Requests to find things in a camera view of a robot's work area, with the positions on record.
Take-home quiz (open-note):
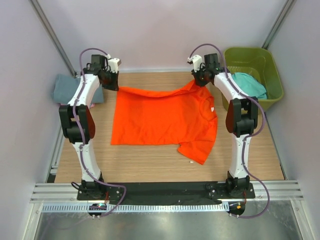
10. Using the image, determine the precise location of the green plastic bin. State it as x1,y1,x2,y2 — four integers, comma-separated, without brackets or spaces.
224,47,284,111

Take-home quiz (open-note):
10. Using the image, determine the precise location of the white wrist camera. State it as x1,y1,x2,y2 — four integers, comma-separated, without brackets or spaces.
107,57,122,74
187,54,204,72

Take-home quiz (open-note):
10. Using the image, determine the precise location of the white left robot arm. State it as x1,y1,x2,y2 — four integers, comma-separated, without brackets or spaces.
59,54,121,200

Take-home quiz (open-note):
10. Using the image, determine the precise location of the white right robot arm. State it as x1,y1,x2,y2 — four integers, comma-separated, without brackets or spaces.
187,53,258,199

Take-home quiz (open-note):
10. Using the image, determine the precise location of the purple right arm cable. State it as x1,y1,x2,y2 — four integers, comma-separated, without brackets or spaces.
187,42,271,219

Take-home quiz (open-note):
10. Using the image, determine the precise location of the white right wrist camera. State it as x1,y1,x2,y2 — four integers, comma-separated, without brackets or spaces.
187,54,204,72

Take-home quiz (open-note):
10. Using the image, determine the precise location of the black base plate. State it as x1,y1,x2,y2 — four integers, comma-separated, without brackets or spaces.
71,181,256,206

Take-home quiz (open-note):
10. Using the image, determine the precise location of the aluminium frame rail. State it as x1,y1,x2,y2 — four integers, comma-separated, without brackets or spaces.
31,180,303,206

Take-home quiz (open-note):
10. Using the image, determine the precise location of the grey-blue folded t-shirt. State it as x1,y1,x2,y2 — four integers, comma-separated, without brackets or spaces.
51,74,105,105

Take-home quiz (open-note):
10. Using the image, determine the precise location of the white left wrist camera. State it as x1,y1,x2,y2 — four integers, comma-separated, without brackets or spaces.
107,57,122,74

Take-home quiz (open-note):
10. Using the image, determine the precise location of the teal t-shirt in bin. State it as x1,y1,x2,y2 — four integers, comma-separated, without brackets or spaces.
232,72,267,100

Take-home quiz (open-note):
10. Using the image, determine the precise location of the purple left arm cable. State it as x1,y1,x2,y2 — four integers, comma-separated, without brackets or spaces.
72,47,128,217

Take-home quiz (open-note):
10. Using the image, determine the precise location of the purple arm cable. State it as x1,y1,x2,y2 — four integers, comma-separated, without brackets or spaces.
72,47,128,217
187,42,271,219

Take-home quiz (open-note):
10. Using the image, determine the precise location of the slotted cable duct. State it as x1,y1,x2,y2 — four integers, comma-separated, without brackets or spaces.
41,202,229,213

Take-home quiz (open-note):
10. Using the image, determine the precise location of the orange t-shirt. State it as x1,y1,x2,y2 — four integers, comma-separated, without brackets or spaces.
110,80,218,165

